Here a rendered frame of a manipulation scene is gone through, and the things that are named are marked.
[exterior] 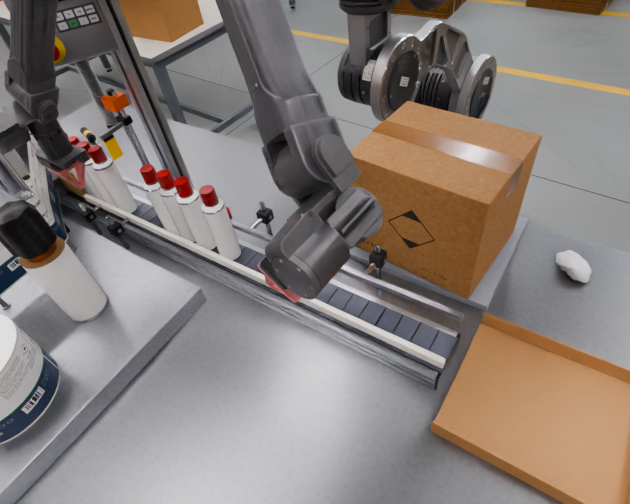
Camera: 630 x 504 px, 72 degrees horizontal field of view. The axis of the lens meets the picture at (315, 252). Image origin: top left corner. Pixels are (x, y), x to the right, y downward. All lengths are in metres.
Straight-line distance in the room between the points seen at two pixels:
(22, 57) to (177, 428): 0.71
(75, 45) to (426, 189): 0.79
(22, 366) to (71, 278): 0.19
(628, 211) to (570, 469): 1.95
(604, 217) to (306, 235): 2.27
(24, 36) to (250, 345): 0.68
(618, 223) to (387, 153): 1.85
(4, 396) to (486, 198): 0.90
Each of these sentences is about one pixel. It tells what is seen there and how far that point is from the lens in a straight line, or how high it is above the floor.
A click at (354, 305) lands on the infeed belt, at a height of 0.88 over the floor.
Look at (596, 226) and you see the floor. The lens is 2.55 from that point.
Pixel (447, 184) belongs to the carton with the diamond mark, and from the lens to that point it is 0.82.
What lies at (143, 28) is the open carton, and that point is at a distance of 2.86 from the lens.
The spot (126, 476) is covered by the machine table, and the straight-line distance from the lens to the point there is 0.95.
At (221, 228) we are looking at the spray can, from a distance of 0.99.
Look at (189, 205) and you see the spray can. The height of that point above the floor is 1.03.
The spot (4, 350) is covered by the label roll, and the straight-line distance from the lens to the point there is 0.96.
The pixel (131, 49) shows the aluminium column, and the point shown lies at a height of 1.28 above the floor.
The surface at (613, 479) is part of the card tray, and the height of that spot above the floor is 0.83.
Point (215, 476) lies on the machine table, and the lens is 0.88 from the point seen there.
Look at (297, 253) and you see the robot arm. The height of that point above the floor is 1.33.
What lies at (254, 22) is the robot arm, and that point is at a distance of 0.48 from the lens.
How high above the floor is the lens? 1.63
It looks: 47 degrees down
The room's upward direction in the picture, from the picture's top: 10 degrees counter-clockwise
